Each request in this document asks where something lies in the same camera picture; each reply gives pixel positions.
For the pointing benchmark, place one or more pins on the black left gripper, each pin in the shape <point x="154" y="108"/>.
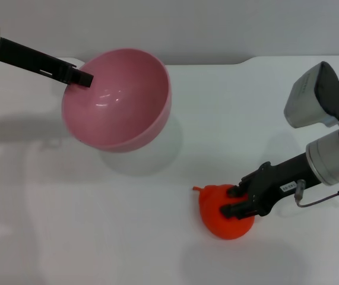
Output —
<point x="32" y="60"/>

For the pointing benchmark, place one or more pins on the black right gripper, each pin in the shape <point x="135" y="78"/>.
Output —
<point x="282" y="178"/>

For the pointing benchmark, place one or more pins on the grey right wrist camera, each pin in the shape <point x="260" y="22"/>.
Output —
<point x="308" y="98"/>

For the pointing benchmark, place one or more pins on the pink plastic bowl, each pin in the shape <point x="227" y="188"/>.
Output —
<point x="118" y="101"/>

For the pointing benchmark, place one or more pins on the orange toy tangerine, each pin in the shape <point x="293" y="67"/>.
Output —
<point x="213" y="213"/>

